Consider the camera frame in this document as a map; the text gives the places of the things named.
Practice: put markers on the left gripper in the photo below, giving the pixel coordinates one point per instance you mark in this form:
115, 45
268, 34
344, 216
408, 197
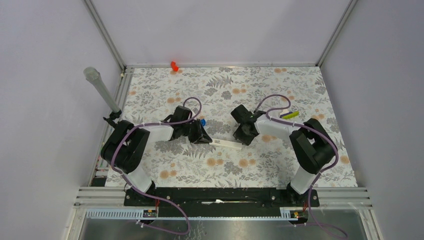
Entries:
204, 138

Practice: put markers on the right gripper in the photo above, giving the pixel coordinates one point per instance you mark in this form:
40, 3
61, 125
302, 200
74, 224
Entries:
238, 134

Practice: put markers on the white remote control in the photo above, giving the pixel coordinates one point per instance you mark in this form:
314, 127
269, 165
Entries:
226, 144

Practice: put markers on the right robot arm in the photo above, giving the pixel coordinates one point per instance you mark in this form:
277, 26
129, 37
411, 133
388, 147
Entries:
312, 146

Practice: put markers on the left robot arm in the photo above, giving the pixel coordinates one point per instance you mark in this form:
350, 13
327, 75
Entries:
125, 147

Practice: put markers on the white purple green block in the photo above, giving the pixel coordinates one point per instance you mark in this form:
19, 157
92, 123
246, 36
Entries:
289, 115

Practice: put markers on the floral patterned table mat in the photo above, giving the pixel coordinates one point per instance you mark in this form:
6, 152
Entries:
214, 92

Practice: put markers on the red plastic piece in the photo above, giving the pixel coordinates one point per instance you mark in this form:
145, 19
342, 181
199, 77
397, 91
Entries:
174, 66

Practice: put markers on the microphone on black tripod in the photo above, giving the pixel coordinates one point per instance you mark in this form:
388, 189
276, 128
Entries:
94, 78

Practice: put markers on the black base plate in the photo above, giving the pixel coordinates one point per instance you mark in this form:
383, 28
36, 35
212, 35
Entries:
213, 202

